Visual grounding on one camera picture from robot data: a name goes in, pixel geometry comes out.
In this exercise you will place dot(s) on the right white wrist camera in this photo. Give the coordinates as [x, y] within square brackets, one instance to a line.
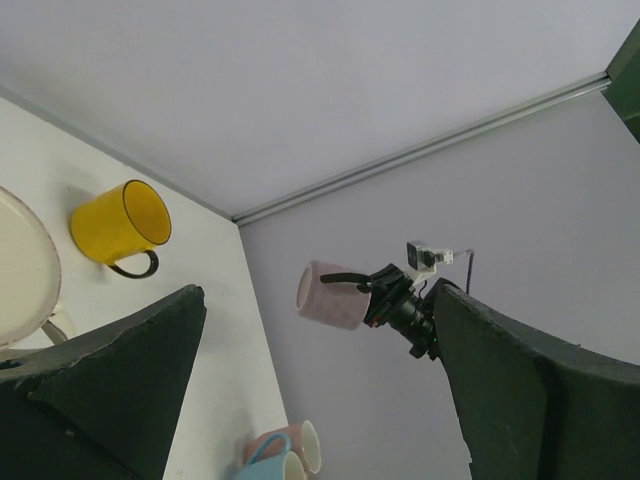
[424, 260]

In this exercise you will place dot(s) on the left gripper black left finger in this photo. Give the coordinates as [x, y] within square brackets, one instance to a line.
[105, 404]

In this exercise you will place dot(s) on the light blue mug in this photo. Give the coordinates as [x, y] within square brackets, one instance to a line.
[285, 465]

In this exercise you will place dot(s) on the light pink mug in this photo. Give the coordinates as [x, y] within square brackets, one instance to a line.
[301, 438]

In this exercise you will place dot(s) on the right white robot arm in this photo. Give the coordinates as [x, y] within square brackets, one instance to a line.
[422, 334]

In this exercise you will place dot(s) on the mauve purple mug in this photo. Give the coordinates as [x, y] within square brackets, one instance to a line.
[337, 305]

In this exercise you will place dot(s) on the green-inside patterned mug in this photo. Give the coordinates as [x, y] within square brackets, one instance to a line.
[31, 280]

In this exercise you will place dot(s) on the yellow glass cup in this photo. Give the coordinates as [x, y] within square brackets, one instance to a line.
[127, 220]

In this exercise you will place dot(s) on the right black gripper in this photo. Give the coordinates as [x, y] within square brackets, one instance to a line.
[392, 301]

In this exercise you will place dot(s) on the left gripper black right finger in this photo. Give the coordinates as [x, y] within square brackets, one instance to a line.
[533, 406]

